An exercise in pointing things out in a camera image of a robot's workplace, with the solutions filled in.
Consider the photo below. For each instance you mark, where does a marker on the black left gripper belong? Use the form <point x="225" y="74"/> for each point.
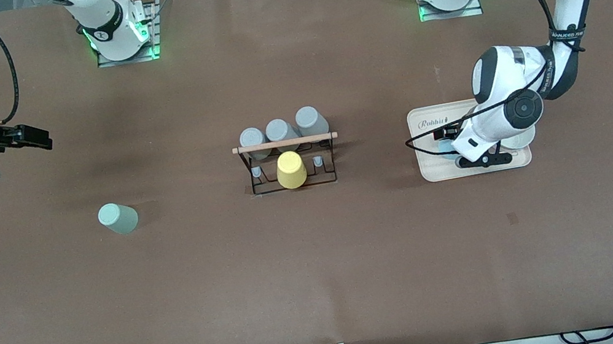
<point x="443" y="135"/>

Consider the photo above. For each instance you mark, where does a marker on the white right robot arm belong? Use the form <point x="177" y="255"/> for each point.
<point x="100" y="16"/>

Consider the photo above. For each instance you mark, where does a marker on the white bowl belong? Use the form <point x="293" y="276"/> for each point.
<point x="522" y="139"/>

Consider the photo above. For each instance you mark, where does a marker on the light blue plastic cup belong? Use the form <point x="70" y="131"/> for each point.
<point x="445" y="147"/>

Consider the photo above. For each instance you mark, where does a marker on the yellow plastic cup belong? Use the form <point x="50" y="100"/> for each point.
<point x="291" y="171"/>

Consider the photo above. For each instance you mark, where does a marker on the grey plastic cup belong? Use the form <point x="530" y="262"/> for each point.
<point x="252" y="137"/>
<point x="311" y="120"/>
<point x="279" y="130"/>

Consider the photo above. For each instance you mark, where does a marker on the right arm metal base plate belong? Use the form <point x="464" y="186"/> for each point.
<point x="154" y="35"/>

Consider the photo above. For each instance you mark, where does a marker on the beige rabbit print tray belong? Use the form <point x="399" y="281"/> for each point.
<point x="436" y="166"/>

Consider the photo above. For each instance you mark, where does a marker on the pale green plastic cup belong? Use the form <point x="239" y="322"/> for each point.
<point x="118" y="219"/>

